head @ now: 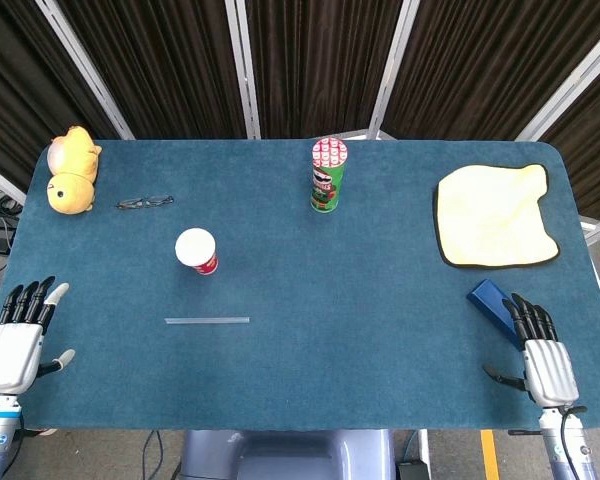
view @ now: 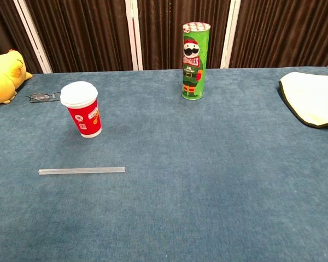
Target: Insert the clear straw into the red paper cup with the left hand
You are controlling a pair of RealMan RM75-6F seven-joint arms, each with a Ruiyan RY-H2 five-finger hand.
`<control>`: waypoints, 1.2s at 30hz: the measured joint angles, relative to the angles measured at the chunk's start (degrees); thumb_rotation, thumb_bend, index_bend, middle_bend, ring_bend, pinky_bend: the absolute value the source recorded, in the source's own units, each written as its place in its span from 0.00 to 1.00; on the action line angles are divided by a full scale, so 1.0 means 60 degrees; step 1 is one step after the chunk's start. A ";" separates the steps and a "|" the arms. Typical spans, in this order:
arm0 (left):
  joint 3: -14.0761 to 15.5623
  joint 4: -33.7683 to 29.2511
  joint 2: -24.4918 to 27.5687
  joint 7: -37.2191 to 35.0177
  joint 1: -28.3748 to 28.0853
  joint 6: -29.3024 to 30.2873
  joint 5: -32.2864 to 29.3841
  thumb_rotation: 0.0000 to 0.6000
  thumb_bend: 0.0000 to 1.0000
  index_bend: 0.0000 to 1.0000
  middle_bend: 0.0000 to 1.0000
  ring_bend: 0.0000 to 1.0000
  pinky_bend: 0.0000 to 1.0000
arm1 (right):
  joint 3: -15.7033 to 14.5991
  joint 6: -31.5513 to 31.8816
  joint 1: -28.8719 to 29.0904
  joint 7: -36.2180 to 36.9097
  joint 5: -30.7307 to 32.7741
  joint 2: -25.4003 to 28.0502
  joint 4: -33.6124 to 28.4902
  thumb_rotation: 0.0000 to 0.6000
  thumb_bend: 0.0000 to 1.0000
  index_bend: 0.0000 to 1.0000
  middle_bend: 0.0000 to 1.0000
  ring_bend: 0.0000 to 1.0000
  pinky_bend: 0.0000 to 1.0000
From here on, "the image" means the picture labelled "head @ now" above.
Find black-framed eyeglasses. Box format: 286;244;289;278
114;193;176;211

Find blue rectangular box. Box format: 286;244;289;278
466;278;526;351

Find yellow cloth with black edge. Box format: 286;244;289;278
432;162;561;270

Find transparent plastic straw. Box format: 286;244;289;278
163;316;252;326

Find red cup with white lid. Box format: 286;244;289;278
174;227;220;277

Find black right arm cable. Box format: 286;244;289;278
554;405;589;480

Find blue felt table cover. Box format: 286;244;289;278
0;138;600;432

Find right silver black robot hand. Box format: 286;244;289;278
482;292;581;409

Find lavender robot torso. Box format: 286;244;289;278
179;428;396;480

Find yellow plush duck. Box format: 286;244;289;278
46;124;104;216

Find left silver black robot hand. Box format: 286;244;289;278
0;275;76;396

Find green Pringles can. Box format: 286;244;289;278
308;137;351;215

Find black cable bundle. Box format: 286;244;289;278
0;192;24;256

